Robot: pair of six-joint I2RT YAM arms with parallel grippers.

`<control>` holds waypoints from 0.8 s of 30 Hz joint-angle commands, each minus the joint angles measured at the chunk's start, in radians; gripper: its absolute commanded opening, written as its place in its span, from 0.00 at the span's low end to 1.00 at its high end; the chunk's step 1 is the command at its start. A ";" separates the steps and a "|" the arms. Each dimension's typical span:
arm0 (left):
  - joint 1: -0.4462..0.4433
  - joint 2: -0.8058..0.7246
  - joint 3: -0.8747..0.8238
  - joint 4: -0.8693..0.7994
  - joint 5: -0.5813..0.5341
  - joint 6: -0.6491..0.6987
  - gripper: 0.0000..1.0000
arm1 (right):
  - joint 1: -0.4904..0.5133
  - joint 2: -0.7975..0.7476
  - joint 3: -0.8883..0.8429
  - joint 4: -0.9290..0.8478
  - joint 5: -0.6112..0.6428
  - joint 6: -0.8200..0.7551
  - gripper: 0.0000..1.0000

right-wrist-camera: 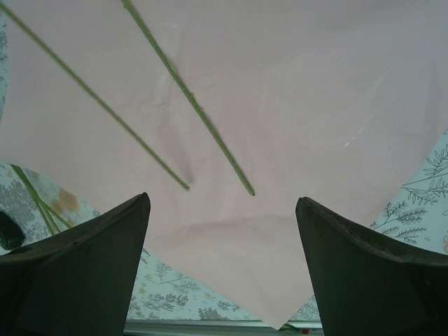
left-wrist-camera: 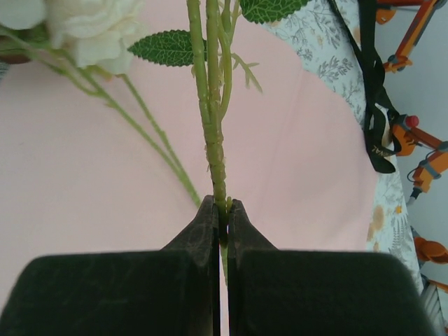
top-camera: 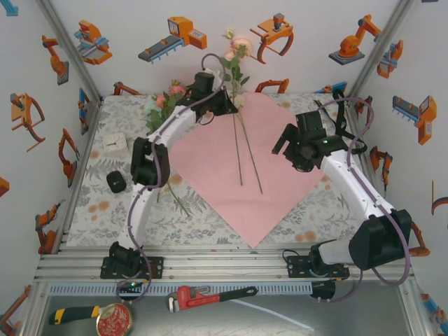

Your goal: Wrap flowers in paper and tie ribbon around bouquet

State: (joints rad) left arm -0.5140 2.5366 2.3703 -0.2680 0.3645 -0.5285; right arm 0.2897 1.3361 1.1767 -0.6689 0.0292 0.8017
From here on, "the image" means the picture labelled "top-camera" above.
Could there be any fake light blue rose stem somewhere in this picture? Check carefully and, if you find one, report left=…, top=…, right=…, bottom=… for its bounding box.
left=144, top=101, right=165, bottom=204

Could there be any fake peach rose stem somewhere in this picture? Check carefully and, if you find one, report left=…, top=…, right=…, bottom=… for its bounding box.
left=222, top=29, right=264, bottom=195

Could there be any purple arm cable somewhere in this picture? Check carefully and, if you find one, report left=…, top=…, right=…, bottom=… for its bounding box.
left=115, top=52, right=227, bottom=305
left=316, top=97, right=412, bottom=305

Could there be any yellow and black utility knife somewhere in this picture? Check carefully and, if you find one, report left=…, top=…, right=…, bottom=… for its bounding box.
left=48, top=305, right=101, bottom=326

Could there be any floral patterned tablecloth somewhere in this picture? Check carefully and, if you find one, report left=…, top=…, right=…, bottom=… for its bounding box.
left=66, top=92, right=388, bottom=246

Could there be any red pipe wrench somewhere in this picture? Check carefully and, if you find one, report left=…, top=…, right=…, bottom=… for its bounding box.
left=165, top=285, right=259, bottom=314

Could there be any aluminium frame rail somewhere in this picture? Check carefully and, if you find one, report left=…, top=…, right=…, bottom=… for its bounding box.
left=33, top=244, right=416, bottom=283

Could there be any thin white strip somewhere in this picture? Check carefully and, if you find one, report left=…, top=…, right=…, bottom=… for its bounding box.
left=230, top=297, right=315, bottom=333

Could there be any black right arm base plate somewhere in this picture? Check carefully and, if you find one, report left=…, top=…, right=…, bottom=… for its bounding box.
left=286, top=254, right=350, bottom=281

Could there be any artificial flower bunch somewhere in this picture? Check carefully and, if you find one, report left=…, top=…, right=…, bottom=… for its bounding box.
left=155, top=79, right=192, bottom=217

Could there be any black circuit board green LED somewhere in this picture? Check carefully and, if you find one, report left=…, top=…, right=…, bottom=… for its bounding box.
left=117, top=279, right=148, bottom=298

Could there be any aluminium side rail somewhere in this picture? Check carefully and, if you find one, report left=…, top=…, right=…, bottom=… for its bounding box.
left=52, top=99, right=104, bottom=255
left=344, top=99, right=396, bottom=251

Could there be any grey slotted cable duct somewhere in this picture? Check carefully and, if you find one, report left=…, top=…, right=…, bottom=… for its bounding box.
left=48, top=282, right=312, bottom=295

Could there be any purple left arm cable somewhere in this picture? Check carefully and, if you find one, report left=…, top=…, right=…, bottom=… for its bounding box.
left=115, top=52, right=227, bottom=305

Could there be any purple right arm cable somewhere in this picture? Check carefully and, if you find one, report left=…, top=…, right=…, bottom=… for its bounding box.
left=316, top=97, right=412, bottom=305

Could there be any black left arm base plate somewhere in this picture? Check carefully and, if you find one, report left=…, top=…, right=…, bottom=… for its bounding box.
left=100, top=256, right=165, bottom=280

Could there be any pink and purple wrapping paper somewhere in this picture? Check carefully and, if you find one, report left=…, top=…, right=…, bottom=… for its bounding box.
left=169, top=91, right=332, bottom=249

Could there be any black fabric strap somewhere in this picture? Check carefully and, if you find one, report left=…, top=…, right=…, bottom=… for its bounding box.
left=313, top=90, right=368, bottom=155

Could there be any aluminium corner post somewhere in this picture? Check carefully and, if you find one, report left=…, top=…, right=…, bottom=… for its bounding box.
left=34, top=0, right=104, bottom=102
left=346, top=0, right=416, bottom=102

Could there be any small black box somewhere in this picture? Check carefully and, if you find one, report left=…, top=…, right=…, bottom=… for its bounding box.
left=106, top=170, right=127, bottom=194

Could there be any red round tin lid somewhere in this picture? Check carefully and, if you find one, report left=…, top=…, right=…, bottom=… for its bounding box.
left=96, top=302, right=134, bottom=336

